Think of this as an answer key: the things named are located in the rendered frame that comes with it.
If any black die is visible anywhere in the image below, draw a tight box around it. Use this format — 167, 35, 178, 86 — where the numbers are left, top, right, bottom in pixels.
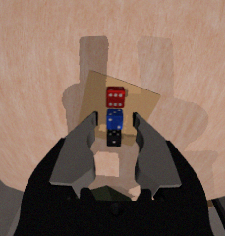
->
106, 129, 122, 147

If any red die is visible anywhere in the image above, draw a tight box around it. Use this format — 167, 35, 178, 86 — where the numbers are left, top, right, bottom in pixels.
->
106, 87, 125, 108

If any blue die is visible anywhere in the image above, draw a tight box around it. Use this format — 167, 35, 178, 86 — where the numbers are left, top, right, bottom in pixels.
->
106, 109, 124, 130

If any tan flat mat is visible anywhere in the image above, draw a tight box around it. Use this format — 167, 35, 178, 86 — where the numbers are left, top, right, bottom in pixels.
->
78, 70, 161, 146

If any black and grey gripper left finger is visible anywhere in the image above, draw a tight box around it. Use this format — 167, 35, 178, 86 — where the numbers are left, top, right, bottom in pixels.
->
13, 111, 98, 236

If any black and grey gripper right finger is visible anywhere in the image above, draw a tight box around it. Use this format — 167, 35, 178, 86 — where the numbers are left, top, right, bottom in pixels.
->
133, 112, 214, 236

